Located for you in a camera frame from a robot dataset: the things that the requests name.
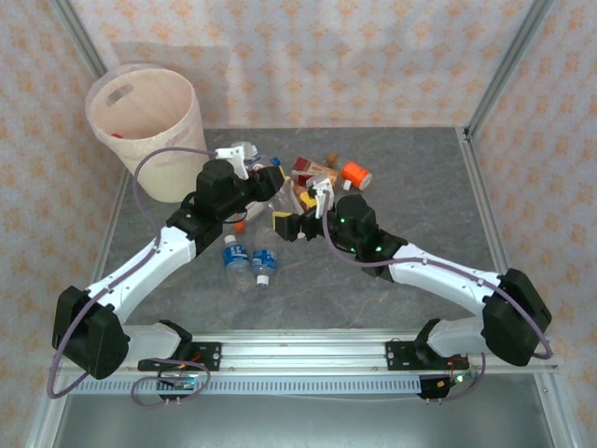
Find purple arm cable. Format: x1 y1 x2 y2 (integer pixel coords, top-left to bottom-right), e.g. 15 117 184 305
321 217 554 403
46 147 218 408

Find orange label plastic bottle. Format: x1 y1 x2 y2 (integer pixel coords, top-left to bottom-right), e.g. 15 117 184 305
325 151 374 191

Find tall blue label water bottle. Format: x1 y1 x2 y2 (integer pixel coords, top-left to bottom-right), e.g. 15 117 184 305
222 234 254 293

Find aluminium frame post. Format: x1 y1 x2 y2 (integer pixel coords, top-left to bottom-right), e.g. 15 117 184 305
49 0 111 79
465 0 557 139
534 368 584 448
25 372 71 448

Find red drink carton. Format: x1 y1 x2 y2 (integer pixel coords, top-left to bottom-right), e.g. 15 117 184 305
291 157 340 188

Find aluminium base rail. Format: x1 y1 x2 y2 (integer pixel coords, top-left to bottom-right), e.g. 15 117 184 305
55 329 561 374

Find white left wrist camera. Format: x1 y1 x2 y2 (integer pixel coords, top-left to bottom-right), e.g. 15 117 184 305
215 141 260 181

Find brown label plastic bottle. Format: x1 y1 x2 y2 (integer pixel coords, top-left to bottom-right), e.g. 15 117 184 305
286 179 312 206

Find cream plastic bin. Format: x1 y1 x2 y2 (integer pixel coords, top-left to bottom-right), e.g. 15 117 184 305
84 63 206 204

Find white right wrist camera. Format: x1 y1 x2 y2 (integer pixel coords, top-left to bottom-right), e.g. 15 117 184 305
305 175 336 219

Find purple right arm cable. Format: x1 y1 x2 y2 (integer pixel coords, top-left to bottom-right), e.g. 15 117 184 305
321 217 554 403

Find small circuit board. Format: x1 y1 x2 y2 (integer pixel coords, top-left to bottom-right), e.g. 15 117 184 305
158 371 198 392
436 371 481 389

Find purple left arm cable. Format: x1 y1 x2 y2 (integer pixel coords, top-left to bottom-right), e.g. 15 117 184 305
46 147 218 408

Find short blue label water bottle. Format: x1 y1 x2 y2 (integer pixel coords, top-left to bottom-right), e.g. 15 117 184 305
251 248 279 288

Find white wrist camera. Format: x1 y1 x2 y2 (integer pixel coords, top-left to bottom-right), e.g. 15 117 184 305
305 175 336 219
215 141 260 181

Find slotted cable duct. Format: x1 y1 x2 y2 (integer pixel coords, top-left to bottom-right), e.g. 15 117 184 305
69 376 423 396

